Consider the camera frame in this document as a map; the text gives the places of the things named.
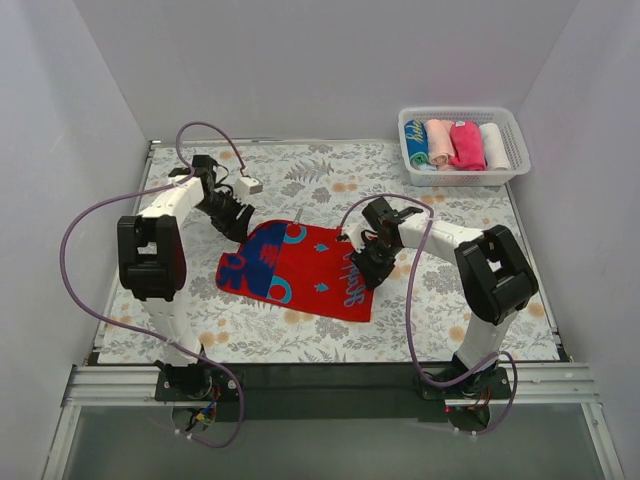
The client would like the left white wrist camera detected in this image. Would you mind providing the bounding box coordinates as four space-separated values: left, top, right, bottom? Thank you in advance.
234 176 263 198

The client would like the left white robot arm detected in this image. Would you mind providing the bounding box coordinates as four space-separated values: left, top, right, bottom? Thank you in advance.
117 155 263 400

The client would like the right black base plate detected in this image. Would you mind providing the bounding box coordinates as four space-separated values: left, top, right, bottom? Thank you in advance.
411 364 514 401

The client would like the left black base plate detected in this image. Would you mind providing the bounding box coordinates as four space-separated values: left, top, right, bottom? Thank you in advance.
153 364 243 402

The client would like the white rolled towel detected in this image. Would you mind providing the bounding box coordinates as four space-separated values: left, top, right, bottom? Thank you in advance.
479 123 511 171

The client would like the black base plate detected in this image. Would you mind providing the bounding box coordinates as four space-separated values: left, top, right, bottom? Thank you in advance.
411 364 514 401
153 364 243 402

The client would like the pink red towel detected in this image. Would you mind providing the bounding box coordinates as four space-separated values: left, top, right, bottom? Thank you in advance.
449 121 486 171

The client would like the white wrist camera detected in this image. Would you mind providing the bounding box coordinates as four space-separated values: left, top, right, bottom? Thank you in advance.
234 176 263 198
339 224 377 252

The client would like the red blue towel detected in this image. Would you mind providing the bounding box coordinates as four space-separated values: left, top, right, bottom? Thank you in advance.
216 220 373 323

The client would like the white plastic basket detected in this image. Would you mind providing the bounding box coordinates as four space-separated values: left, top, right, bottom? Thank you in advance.
398 106 531 187

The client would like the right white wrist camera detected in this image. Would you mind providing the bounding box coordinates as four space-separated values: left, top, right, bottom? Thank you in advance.
339 224 377 252

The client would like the light blue folded towel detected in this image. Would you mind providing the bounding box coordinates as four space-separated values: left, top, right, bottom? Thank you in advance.
413 163 438 174

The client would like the aluminium frame rail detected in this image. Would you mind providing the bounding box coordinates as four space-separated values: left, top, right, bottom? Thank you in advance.
41 363 166 480

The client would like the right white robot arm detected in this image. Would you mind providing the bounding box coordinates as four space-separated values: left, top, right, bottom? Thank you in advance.
338 194 539 398

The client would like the peach rolled towel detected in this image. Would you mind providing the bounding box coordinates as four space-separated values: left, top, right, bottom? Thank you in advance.
424 119 456 167

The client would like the blue printed rolled towel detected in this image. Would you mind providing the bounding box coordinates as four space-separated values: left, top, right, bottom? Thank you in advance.
404 120 430 166

